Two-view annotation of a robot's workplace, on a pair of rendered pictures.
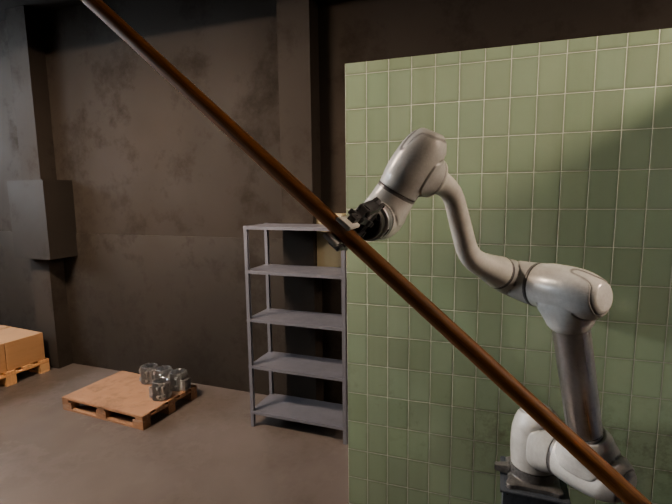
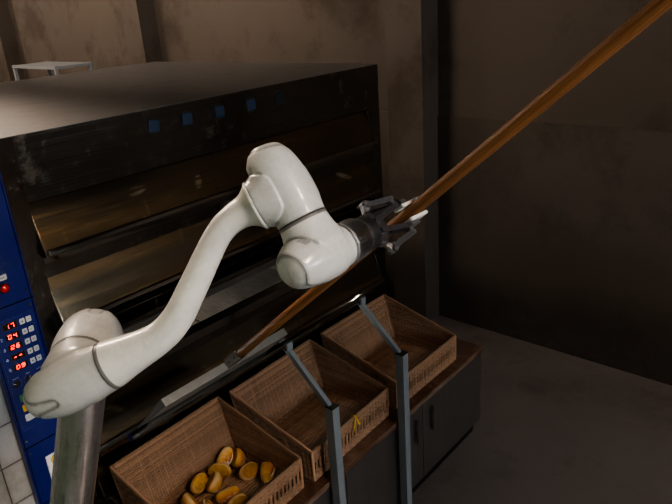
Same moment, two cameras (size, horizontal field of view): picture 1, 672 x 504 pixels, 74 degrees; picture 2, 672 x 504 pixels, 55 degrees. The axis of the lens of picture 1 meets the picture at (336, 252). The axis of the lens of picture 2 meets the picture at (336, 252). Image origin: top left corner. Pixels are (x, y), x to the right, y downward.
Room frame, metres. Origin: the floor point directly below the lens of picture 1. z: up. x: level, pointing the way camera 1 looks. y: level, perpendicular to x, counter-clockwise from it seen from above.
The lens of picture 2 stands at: (2.18, 0.37, 2.43)
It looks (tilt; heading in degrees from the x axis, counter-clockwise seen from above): 21 degrees down; 203
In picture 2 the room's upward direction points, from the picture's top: 4 degrees counter-clockwise
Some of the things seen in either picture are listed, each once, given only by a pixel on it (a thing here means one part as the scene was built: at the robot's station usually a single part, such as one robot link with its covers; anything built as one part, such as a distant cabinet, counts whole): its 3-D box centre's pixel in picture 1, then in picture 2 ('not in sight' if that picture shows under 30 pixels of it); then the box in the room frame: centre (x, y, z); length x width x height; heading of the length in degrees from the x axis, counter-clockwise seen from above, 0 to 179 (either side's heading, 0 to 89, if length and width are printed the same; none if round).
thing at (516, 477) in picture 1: (527, 469); not in sight; (1.48, -0.68, 1.03); 0.22 x 0.18 x 0.06; 70
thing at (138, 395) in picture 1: (130, 388); not in sight; (4.15, 2.03, 0.15); 1.07 x 0.75 x 0.30; 70
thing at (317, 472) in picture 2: not in sight; (311, 403); (-0.06, -0.74, 0.72); 0.56 x 0.49 x 0.28; 163
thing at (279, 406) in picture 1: (303, 327); not in sight; (3.70, 0.28, 0.88); 0.89 x 0.38 x 1.77; 70
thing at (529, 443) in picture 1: (537, 435); not in sight; (1.47, -0.70, 1.17); 0.18 x 0.16 x 0.22; 29
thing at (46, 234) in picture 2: not in sight; (241, 165); (-0.13, -0.99, 1.80); 1.79 x 0.11 x 0.19; 161
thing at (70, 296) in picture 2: not in sight; (248, 224); (-0.13, -0.99, 1.54); 1.79 x 0.11 x 0.19; 161
